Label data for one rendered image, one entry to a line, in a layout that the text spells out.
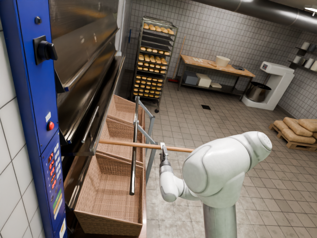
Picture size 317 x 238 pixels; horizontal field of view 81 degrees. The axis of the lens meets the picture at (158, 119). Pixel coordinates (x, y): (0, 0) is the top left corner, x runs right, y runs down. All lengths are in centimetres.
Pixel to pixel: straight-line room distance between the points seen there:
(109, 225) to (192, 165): 110
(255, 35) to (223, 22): 113
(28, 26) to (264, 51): 699
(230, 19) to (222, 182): 612
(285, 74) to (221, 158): 605
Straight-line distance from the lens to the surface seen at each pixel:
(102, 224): 153
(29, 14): 55
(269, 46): 727
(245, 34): 677
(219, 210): 63
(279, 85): 659
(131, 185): 113
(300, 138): 514
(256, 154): 67
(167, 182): 110
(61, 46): 87
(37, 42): 57
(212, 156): 53
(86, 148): 96
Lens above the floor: 206
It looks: 31 degrees down
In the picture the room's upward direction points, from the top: 14 degrees clockwise
